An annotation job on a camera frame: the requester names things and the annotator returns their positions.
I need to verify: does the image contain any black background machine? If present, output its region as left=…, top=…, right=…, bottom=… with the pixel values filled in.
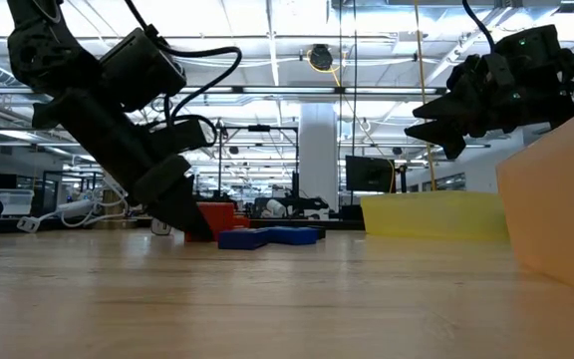
left=251, top=196, right=331, bottom=220

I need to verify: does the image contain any black ceiling cable reel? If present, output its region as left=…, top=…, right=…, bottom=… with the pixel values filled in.
left=309, top=43, right=335, bottom=72

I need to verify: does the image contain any yellow hanging cable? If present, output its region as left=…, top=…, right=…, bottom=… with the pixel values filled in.
left=413, top=0, right=438, bottom=192

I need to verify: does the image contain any orange translucent plastic bin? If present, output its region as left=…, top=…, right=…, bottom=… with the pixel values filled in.
left=495, top=97, right=574, bottom=303

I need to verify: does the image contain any black flat screen monitor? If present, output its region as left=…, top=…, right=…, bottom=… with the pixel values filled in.
left=345, top=155, right=397, bottom=194

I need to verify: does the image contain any small silver purple charger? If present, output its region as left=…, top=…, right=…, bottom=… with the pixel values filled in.
left=149, top=216, right=173, bottom=237

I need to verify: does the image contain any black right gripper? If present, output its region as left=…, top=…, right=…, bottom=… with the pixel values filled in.
left=404, top=52, right=574, bottom=161

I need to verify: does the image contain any white square column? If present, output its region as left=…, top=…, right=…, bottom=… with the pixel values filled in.
left=299, top=103, right=341, bottom=213

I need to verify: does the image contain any clear plastic storage tub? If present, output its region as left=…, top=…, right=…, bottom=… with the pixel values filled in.
left=0, top=187, right=36, bottom=216

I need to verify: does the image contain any yellow translucent plastic bin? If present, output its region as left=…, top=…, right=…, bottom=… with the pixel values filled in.
left=360, top=190, right=510, bottom=241

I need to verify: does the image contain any black hanging cable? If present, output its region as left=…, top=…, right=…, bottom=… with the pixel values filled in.
left=352, top=0, right=359, bottom=161
left=337, top=0, right=344, bottom=205

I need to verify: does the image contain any white power cord with plug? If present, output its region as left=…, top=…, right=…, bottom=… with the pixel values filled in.
left=16, top=177, right=130, bottom=234

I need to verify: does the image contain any black aluminium table frame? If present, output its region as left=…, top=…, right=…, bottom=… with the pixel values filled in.
left=0, top=217, right=368, bottom=235

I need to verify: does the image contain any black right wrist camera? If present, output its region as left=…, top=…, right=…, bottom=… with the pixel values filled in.
left=495, top=24, right=574, bottom=76

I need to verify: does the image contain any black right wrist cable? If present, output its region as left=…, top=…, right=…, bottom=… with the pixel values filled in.
left=460, top=0, right=497, bottom=54

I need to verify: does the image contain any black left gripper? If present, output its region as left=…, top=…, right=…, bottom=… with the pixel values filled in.
left=31, top=88, right=214, bottom=242

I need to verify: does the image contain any white cylinder roll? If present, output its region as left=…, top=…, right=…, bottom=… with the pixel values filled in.
left=265, top=198, right=288, bottom=218

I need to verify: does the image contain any black workstation frame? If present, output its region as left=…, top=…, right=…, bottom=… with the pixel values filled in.
left=215, top=124, right=301, bottom=200

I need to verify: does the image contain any dark blue rimmed box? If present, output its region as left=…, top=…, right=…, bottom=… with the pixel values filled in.
left=217, top=227, right=270, bottom=251

